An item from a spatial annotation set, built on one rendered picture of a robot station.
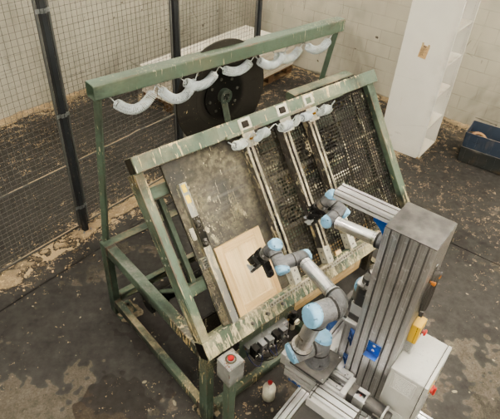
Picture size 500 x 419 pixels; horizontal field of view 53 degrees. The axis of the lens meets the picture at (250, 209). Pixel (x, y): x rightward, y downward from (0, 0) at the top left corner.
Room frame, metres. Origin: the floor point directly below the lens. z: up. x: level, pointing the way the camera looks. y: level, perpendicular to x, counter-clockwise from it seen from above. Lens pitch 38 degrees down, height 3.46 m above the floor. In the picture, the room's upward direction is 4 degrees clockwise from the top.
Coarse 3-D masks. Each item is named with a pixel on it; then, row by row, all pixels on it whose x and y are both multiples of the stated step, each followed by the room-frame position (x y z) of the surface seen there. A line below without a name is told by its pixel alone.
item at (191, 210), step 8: (184, 200) 2.42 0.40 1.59; (192, 200) 2.44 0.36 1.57; (192, 208) 2.41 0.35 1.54; (192, 216) 2.37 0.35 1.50; (192, 224) 2.37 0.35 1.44; (200, 240) 2.30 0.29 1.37; (208, 248) 2.30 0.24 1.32; (208, 256) 2.26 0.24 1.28; (216, 264) 2.25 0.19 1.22; (216, 272) 2.22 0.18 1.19; (216, 280) 2.19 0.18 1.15; (224, 288) 2.18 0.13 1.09; (224, 296) 2.15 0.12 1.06; (224, 304) 2.12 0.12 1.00; (232, 304) 2.13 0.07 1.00; (232, 312) 2.10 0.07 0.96; (232, 320) 2.07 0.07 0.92
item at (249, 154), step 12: (240, 120) 2.89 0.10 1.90; (252, 144) 2.84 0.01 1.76; (252, 156) 2.84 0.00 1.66; (252, 168) 2.78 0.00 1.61; (252, 180) 2.77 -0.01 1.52; (264, 180) 2.76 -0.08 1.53; (264, 192) 2.71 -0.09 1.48; (264, 204) 2.68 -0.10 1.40; (276, 216) 2.65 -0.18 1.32; (276, 228) 2.59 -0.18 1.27; (288, 252) 2.54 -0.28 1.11; (288, 276) 2.46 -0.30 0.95; (300, 276) 2.46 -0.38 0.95
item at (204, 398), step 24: (120, 240) 2.89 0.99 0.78; (120, 264) 2.62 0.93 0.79; (360, 264) 3.37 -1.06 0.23; (144, 288) 2.40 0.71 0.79; (120, 312) 2.72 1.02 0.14; (168, 312) 2.21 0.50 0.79; (216, 312) 2.21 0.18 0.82; (144, 336) 2.46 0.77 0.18; (168, 360) 2.25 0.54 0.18; (216, 360) 2.21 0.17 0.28; (192, 384) 2.06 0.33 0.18; (240, 384) 2.09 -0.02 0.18; (216, 408) 1.91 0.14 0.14
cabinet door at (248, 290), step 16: (240, 240) 2.45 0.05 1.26; (256, 240) 2.51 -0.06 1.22; (224, 256) 2.33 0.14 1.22; (240, 256) 2.39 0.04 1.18; (224, 272) 2.26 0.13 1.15; (240, 272) 2.32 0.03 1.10; (256, 272) 2.37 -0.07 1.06; (240, 288) 2.25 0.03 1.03; (256, 288) 2.30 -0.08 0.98; (272, 288) 2.35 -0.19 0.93; (240, 304) 2.18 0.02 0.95; (256, 304) 2.23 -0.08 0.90
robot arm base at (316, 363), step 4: (328, 356) 1.71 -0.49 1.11; (304, 360) 1.72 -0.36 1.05; (308, 360) 1.69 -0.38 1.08; (312, 360) 1.68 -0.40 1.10; (316, 360) 1.68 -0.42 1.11; (320, 360) 1.68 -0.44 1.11; (324, 360) 1.68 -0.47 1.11; (328, 360) 1.70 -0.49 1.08; (308, 364) 1.68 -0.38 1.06; (312, 364) 1.67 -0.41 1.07; (316, 364) 1.67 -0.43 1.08; (320, 364) 1.68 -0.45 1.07; (324, 364) 1.68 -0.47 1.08; (328, 364) 1.69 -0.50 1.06; (312, 368) 1.67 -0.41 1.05; (316, 368) 1.66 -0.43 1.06; (320, 368) 1.66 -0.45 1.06; (324, 368) 1.67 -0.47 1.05
